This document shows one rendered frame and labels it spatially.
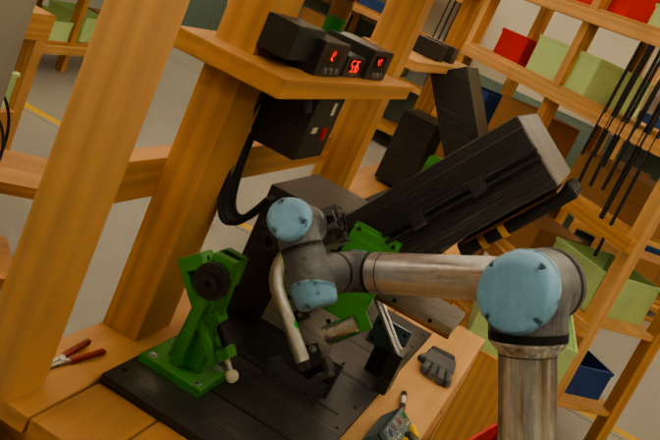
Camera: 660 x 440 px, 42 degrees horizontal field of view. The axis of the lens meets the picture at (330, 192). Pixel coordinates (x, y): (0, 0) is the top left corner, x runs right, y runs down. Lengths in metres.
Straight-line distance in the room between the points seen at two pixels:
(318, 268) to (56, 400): 0.53
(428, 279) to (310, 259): 0.20
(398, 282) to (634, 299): 3.19
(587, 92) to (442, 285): 3.51
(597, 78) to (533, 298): 3.73
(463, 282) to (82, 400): 0.72
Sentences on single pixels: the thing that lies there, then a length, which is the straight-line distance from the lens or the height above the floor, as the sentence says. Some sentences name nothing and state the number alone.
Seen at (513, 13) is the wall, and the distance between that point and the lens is 10.76.
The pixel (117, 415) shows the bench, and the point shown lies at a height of 0.88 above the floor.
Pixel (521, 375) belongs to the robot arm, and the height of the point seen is 1.35.
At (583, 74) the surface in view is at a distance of 4.93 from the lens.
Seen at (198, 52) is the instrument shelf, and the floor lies 1.51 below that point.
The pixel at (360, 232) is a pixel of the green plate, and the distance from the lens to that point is 1.89.
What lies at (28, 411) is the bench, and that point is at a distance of 1.58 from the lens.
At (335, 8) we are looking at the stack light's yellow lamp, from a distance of 2.10.
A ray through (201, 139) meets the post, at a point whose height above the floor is 1.34.
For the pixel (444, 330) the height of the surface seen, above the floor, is 1.12.
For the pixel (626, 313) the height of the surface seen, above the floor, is 0.77.
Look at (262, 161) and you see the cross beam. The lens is 2.23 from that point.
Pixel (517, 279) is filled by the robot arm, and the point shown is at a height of 1.47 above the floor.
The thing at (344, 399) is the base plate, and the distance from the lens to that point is 1.97.
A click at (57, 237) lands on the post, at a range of 1.44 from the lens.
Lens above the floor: 1.76
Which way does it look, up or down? 14 degrees down
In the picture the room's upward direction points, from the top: 24 degrees clockwise
